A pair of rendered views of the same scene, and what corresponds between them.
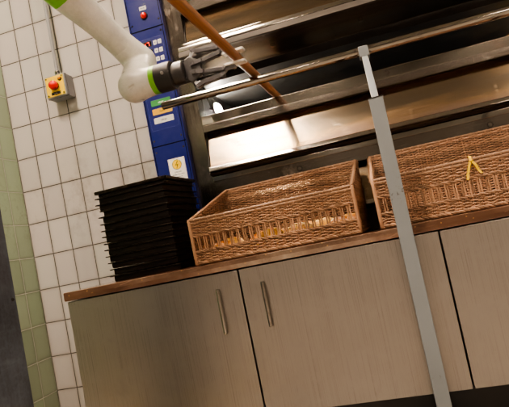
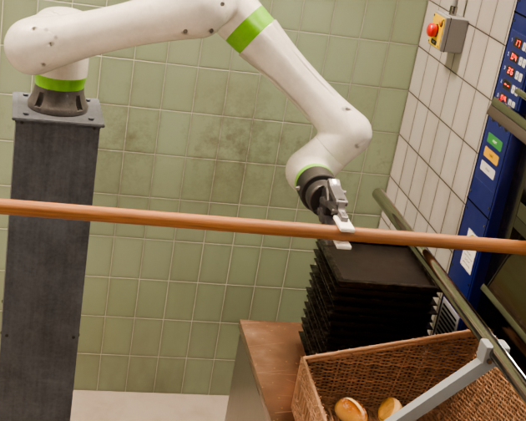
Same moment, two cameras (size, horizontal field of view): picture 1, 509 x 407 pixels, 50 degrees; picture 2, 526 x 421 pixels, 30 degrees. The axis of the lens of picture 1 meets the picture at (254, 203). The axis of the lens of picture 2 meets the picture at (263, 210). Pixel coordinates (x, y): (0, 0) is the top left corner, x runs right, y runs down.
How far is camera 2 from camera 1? 2.19 m
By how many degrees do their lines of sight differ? 67
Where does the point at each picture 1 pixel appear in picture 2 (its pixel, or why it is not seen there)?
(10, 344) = (57, 369)
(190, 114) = (515, 186)
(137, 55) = (326, 133)
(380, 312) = not seen: outside the picture
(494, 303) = not seen: outside the picture
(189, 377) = not seen: outside the picture
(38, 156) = (418, 101)
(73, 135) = (442, 103)
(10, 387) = (46, 398)
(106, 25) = (287, 88)
